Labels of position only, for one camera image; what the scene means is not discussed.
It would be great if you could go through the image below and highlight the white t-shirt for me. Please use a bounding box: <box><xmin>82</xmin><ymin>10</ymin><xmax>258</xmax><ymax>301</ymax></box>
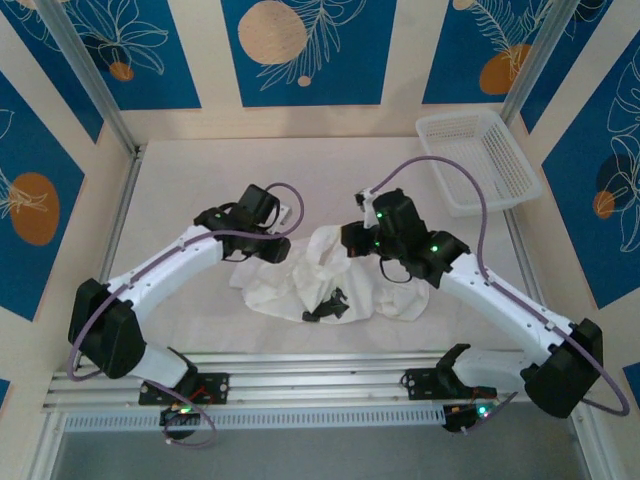
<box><xmin>229</xmin><ymin>223</ymin><xmax>432</xmax><ymax>326</ymax></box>

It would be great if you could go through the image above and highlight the white plastic mesh basket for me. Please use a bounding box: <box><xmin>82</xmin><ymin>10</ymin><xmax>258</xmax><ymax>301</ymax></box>
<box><xmin>415</xmin><ymin>108</ymin><xmax>545</xmax><ymax>218</ymax></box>

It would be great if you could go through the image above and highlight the black controller board green light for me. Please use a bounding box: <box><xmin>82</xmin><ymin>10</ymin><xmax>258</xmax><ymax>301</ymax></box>
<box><xmin>441</xmin><ymin>401</ymin><xmax>497</xmax><ymax>435</ymax></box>
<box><xmin>159</xmin><ymin>401</ymin><xmax>202</xmax><ymax>442</ymax></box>

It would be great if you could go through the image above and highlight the aluminium table side rail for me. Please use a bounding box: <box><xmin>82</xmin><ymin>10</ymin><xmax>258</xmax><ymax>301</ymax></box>
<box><xmin>27</xmin><ymin>143</ymin><xmax>147</xmax><ymax>480</ymax></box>
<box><xmin>502</xmin><ymin>207</ymin><xmax>609</xmax><ymax>480</ymax></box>

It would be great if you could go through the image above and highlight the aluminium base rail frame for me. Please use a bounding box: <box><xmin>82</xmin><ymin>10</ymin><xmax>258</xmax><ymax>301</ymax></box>
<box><xmin>42</xmin><ymin>351</ymin><xmax>597</xmax><ymax>414</ymax></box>

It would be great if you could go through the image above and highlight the white slotted cable duct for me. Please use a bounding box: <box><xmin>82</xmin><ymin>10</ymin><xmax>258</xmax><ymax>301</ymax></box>
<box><xmin>62</xmin><ymin>403</ymin><xmax>447</xmax><ymax>434</ymax></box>

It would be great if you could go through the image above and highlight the aluminium frame post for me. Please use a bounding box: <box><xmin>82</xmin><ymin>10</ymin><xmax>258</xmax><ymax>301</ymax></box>
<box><xmin>499</xmin><ymin>0</ymin><xmax>574</xmax><ymax>127</ymax></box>
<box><xmin>36</xmin><ymin>0</ymin><xmax>140</xmax><ymax>157</ymax></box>

